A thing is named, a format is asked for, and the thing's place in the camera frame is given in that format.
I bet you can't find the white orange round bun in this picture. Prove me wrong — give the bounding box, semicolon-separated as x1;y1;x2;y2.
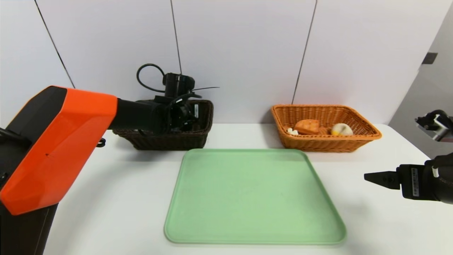
330;123;354;136

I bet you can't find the waffle slice with fruit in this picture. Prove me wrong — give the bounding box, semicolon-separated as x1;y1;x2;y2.
286;119;320;136

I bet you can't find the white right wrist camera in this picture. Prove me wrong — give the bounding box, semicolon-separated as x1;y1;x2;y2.
415;109;453;142

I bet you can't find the green plastic tray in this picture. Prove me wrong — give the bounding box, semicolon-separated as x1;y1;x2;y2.
164;148;347;245

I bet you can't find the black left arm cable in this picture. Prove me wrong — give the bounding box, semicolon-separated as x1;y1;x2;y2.
137;63;167;93

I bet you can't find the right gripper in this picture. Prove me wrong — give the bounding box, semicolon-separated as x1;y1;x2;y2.
363;153;453;205

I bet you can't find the orange wicker basket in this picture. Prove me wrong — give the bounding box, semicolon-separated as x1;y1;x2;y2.
271;104;382;153

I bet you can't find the dark brown wicker basket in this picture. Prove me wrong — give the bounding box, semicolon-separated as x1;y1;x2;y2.
113;100;214;151

